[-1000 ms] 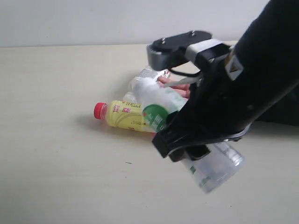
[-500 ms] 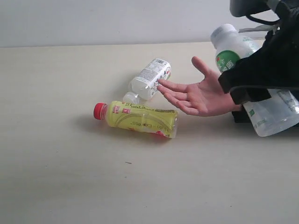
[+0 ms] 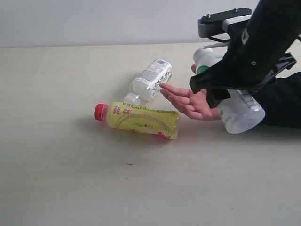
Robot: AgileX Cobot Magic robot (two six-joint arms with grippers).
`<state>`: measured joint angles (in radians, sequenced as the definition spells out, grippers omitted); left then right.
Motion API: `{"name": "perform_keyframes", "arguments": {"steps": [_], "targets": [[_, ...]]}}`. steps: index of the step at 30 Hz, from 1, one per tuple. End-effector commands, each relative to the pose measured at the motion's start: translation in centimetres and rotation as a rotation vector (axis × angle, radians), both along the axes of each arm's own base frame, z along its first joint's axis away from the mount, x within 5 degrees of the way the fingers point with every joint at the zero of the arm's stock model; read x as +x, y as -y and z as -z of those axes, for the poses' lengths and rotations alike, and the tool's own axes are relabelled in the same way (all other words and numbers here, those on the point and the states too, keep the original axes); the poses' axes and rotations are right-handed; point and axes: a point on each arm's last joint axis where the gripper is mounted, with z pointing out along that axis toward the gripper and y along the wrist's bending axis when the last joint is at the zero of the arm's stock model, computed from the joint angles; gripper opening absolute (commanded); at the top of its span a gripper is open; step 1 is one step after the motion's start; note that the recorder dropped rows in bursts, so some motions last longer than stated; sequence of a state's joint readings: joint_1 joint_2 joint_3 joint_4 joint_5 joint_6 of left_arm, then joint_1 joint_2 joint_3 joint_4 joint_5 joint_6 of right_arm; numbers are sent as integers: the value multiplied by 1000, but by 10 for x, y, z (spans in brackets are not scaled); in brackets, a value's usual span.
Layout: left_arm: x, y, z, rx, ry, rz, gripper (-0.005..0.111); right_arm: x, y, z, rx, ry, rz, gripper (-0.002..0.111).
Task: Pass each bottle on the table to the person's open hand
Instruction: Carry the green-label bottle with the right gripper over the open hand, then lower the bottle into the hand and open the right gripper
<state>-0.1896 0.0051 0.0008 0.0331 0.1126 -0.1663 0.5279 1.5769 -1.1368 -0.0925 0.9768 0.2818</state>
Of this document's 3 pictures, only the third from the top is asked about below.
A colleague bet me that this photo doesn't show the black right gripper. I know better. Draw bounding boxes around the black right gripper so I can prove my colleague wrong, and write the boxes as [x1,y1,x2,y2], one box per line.
[189,35,296,108]

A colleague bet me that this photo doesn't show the green white label bottle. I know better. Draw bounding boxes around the green white label bottle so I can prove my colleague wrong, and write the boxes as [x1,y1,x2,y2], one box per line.
[193,48,265,134]

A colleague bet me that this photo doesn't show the yellow bottle red cap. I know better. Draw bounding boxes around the yellow bottle red cap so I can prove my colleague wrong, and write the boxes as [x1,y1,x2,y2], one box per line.
[94,102,179,140]

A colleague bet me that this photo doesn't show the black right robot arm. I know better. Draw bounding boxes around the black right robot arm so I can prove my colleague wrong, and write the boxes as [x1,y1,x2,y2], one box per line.
[190,0,301,108]

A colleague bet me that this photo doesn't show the black sleeved forearm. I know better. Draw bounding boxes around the black sleeved forearm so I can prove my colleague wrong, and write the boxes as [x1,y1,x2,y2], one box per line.
[252,72,301,129]

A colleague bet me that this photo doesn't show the white floral label bottle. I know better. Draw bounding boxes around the white floral label bottle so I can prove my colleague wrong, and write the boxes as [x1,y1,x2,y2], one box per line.
[124,59,173,105]

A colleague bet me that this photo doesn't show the open human hand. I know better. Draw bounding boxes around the open human hand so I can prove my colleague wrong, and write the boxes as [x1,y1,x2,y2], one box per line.
[160,83,221,121]

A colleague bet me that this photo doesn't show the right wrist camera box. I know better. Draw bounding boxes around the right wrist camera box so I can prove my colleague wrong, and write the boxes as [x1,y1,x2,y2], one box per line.
[197,8,252,38]

